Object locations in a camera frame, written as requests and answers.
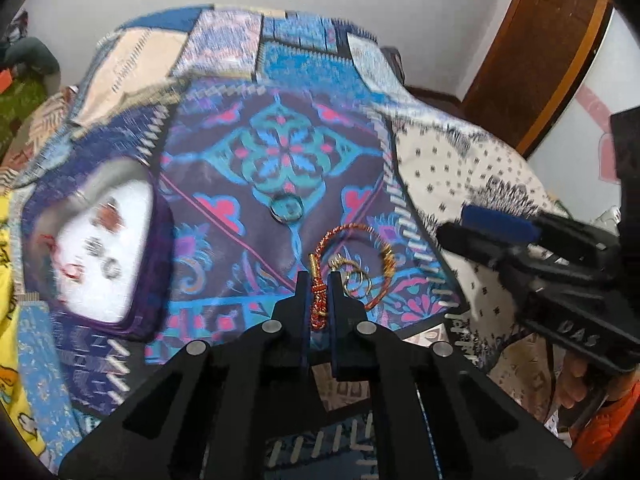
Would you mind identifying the red gold wire bangle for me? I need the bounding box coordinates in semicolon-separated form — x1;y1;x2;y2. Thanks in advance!
308;222;396;332

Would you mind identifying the gold ring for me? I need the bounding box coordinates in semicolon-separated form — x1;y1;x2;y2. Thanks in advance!
328;253;374;302

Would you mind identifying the heart-shaped purple jewelry box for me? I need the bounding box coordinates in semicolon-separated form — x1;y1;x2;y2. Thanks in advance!
25;156;174;340

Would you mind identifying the person's right hand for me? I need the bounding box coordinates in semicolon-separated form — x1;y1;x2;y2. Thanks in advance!
555;351;634;408

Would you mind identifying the blue patchwork bedspread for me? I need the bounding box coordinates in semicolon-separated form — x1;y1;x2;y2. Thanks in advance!
6;6;551;469

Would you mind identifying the yellow duck towel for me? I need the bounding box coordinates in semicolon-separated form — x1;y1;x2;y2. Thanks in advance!
0;194;46;457

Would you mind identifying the striped beige blanket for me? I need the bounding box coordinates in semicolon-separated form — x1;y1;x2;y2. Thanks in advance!
1;86;77;195

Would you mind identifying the dark green cushion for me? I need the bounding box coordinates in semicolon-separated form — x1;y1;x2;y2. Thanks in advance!
1;37;61;96

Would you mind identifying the ring with pink stone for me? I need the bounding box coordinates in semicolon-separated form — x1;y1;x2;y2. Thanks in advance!
91;199;125;234

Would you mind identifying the brown wooden door frame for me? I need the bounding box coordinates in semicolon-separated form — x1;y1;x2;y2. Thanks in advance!
462;0;613;156

